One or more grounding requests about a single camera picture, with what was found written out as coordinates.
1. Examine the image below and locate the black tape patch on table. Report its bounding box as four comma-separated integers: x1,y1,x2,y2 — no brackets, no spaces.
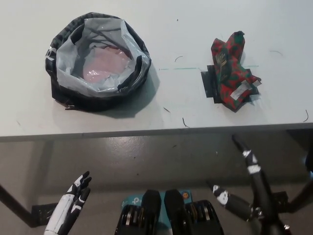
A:
201,65,260,105

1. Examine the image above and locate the robot torso block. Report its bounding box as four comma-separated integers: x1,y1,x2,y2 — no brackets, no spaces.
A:
164,188,224,235
114,189,162,235

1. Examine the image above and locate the robot right torso block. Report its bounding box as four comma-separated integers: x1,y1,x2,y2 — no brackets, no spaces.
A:
164,188,224,235

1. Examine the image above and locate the black table leg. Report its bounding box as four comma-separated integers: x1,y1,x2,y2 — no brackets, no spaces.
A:
0,183,34,226
290,180,313,213

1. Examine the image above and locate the black plastic shopping bag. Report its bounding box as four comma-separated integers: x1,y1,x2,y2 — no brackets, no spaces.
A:
45,11,151,112

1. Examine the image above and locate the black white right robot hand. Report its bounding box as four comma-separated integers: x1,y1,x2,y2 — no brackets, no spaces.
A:
206,134,291,235

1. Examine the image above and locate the pink item inside bag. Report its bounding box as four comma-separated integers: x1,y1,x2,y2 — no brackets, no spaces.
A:
82,46,133,84

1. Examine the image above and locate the robot left torso block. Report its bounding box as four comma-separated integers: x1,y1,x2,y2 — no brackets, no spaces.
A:
114,189,162,235

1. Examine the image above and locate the red green coffee bean bag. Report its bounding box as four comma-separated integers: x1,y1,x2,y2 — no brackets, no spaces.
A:
210,30,262,114

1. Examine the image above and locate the teal router box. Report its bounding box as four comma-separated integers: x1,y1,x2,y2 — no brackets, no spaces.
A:
121,188,194,235

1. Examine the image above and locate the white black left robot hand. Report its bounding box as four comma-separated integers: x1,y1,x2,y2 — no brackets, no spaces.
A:
44,170,92,235

